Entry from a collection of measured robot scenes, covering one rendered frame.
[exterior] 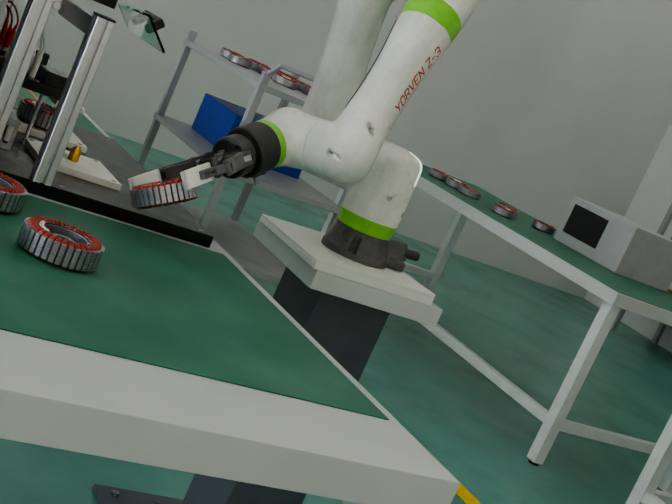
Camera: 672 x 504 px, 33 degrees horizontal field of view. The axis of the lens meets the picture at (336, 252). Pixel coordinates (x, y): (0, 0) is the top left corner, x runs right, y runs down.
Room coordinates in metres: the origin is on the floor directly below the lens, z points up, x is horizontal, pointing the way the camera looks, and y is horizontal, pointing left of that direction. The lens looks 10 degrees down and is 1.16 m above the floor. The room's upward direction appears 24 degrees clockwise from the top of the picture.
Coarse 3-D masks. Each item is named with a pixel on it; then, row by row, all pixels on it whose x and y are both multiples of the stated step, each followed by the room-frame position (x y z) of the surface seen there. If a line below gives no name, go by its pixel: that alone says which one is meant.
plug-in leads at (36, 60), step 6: (42, 36) 1.88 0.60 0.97; (42, 42) 1.91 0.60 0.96; (6, 48) 1.86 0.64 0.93; (42, 48) 1.88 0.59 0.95; (6, 54) 1.86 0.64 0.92; (42, 54) 1.88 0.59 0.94; (0, 60) 1.85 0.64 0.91; (36, 60) 1.88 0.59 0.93; (0, 66) 1.85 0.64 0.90; (30, 66) 1.92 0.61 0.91; (36, 66) 1.88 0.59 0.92; (30, 72) 1.88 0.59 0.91; (36, 72) 1.89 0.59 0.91; (30, 78) 1.88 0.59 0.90
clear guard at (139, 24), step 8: (120, 0) 2.23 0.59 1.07; (120, 8) 2.39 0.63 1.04; (128, 8) 2.17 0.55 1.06; (136, 8) 2.19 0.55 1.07; (128, 16) 2.36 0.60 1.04; (136, 16) 2.29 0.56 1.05; (144, 16) 2.22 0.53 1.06; (128, 24) 2.39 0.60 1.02; (136, 24) 2.32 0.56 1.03; (144, 24) 2.25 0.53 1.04; (152, 24) 2.20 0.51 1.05; (136, 32) 2.36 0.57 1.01; (144, 32) 2.29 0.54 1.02; (152, 32) 2.22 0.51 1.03; (144, 40) 2.32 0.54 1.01; (152, 40) 2.25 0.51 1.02; (160, 40) 2.21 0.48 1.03; (160, 48) 2.22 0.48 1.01
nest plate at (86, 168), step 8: (32, 144) 1.96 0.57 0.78; (40, 144) 1.99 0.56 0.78; (32, 152) 1.93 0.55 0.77; (64, 152) 2.01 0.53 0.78; (64, 160) 1.94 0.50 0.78; (80, 160) 2.01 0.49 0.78; (88, 160) 2.04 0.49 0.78; (96, 160) 2.07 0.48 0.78; (64, 168) 1.90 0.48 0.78; (72, 168) 1.91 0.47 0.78; (80, 168) 1.94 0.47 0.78; (88, 168) 1.97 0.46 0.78; (96, 168) 2.00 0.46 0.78; (104, 168) 2.03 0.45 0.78; (80, 176) 1.91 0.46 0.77; (88, 176) 1.92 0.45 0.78; (96, 176) 1.93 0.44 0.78; (104, 176) 1.96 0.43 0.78; (112, 176) 1.99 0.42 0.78; (104, 184) 1.94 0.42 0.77; (112, 184) 1.95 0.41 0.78; (120, 184) 1.95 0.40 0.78
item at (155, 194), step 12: (168, 180) 1.85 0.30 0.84; (180, 180) 1.77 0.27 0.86; (132, 192) 1.77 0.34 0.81; (144, 192) 1.75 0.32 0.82; (156, 192) 1.75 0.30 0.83; (168, 192) 1.75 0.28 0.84; (180, 192) 1.76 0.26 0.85; (192, 192) 1.78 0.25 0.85; (132, 204) 1.78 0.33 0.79; (144, 204) 1.76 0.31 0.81; (156, 204) 1.75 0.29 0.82
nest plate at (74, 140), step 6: (24, 126) 2.09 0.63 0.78; (24, 132) 2.09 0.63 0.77; (30, 132) 2.10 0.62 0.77; (36, 132) 2.10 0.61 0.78; (42, 132) 2.11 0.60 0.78; (72, 132) 2.25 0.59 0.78; (42, 138) 2.11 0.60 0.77; (72, 138) 2.18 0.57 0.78; (78, 138) 2.21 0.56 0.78; (72, 144) 2.14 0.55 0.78; (78, 144) 2.15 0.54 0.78; (84, 150) 2.16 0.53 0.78
